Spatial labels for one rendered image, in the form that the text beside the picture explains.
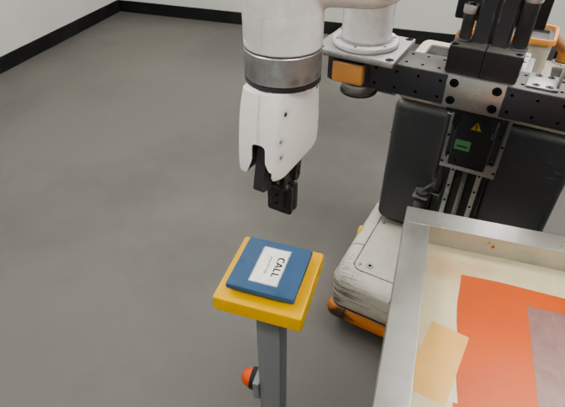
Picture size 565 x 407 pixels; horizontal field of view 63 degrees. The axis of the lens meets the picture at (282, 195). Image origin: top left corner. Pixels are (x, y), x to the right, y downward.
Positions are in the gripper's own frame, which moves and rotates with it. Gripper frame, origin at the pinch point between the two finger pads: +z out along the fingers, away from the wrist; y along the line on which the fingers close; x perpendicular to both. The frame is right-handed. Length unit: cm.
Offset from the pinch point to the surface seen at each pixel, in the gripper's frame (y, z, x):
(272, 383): 0.4, 43.1, -1.6
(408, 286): -5.5, 13.0, 15.9
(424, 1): -363, 78, -69
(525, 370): -2.9, 16.4, 31.6
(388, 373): 7.7, 13.0, 17.8
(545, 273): -20.7, 16.4, 32.3
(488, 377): 0.2, 16.5, 27.9
